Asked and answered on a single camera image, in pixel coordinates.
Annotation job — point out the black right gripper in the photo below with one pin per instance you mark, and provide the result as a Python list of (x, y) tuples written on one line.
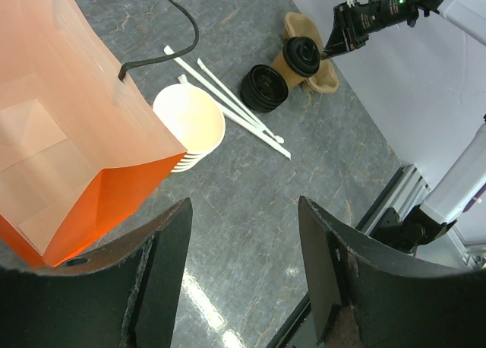
[(352, 27)]

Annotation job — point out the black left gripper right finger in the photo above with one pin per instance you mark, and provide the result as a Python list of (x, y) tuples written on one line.
[(366, 294)]

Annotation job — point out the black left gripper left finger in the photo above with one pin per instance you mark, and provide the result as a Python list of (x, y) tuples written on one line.
[(123, 294)]

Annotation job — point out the brown paper coffee cup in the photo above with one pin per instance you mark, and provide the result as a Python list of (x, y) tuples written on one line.
[(290, 77)]

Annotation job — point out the orange paper bag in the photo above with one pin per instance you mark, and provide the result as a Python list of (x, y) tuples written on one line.
[(81, 149)]

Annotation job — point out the black coffee cup lid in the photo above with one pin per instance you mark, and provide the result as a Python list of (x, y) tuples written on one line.
[(302, 55)]

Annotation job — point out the stack of black lids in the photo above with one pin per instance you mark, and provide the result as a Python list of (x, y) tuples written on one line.
[(263, 89)]

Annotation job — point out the white wrapped straw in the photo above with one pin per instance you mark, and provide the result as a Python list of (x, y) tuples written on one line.
[(204, 68), (232, 116), (230, 104)]

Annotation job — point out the stack of paper cups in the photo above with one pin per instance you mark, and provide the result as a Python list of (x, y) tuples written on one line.
[(194, 118)]

